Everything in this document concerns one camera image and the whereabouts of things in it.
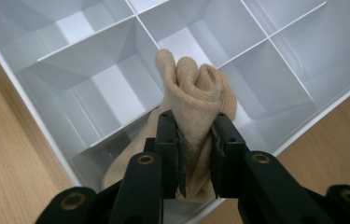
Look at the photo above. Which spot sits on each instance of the white divided storage box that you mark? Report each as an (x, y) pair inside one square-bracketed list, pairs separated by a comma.
[(116, 87)]

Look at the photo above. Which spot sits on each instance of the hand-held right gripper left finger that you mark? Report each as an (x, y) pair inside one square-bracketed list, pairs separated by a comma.
[(166, 155)]

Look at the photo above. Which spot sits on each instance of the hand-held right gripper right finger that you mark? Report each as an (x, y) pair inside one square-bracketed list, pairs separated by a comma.
[(231, 161)]

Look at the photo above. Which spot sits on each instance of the beige sock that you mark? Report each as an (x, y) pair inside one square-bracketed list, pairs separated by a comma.
[(194, 93)]

